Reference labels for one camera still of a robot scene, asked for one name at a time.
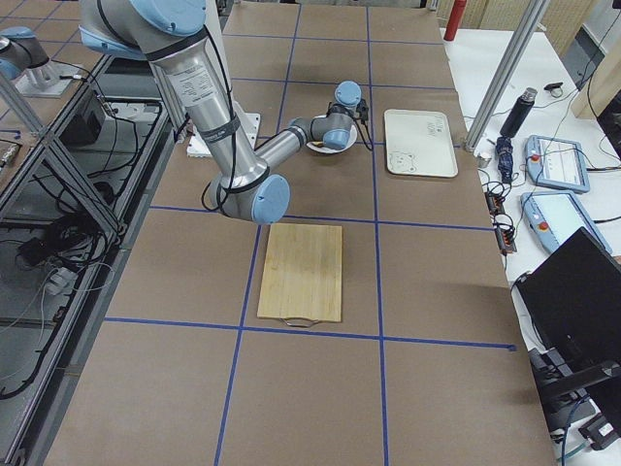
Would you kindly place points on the white round plate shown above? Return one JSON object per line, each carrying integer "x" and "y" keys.
{"x": 349, "y": 143}

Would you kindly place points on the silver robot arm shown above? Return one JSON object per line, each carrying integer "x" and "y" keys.
{"x": 20, "y": 50}
{"x": 173, "y": 36}

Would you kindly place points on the bamboo cutting board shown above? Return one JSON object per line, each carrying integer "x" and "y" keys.
{"x": 303, "y": 273}

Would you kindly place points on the cream bear tray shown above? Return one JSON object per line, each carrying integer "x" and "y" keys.
{"x": 418, "y": 143}

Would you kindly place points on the small metal cup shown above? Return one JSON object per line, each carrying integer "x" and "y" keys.
{"x": 483, "y": 159}

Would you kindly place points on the folded dark blue umbrella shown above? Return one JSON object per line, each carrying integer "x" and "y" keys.
{"x": 504, "y": 152}

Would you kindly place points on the black water bottle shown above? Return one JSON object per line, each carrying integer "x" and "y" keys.
{"x": 518, "y": 113}

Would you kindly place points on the near teach pendant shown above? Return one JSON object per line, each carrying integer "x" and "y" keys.
{"x": 555, "y": 215}

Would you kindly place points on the teach pendant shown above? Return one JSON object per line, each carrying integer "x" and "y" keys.
{"x": 556, "y": 163}
{"x": 555, "y": 215}

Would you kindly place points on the far teach pendant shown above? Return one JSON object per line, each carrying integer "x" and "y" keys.
{"x": 556, "y": 163}

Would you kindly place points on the black monitor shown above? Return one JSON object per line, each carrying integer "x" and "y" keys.
{"x": 574, "y": 301}

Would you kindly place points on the white pedestal column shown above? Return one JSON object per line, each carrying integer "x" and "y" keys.
{"x": 250, "y": 123}

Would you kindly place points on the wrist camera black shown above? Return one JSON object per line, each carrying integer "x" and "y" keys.
{"x": 362, "y": 110}

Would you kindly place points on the aluminium frame post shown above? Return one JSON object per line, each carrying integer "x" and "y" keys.
{"x": 519, "y": 40}

